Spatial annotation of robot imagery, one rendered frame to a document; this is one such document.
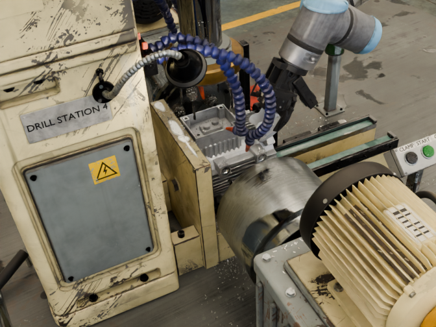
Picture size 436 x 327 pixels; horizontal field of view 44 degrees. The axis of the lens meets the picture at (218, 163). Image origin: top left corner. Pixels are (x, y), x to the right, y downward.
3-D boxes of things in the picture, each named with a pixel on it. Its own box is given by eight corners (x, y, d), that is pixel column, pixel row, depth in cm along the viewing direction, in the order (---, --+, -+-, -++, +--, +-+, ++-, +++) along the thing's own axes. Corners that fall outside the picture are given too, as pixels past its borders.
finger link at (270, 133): (244, 138, 131) (261, 106, 128) (263, 141, 135) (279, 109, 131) (250, 145, 129) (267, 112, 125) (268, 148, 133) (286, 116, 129)
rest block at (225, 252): (218, 263, 141) (216, 231, 134) (208, 244, 146) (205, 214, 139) (239, 254, 143) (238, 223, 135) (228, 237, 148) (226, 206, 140)
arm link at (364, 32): (363, 8, 133) (328, -7, 126) (394, 26, 125) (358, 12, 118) (344, 43, 137) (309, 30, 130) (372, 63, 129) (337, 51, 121)
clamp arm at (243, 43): (242, 126, 154) (240, 46, 137) (238, 121, 156) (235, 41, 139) (254, 123, 155) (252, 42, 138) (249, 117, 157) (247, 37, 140)
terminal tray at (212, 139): (198, 163, 130) (196, 139, 126) (181, 139, 138) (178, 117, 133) (242, 148, 134) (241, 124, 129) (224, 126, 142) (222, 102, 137)
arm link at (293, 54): (307, 41, 128) (330, 59, 122) (298, 60, 130) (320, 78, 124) (279, 32, 123) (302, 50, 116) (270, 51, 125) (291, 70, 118)
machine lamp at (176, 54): (112, 139, 86) (96, 71, 78) (94, 104, 94) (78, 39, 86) (215, 107, 92) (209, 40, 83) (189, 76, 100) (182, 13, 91)
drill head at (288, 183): (289, 370, 106) (293, 292, 90) (211, 244, 132) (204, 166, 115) (392, 319, 113) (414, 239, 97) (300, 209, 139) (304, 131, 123)
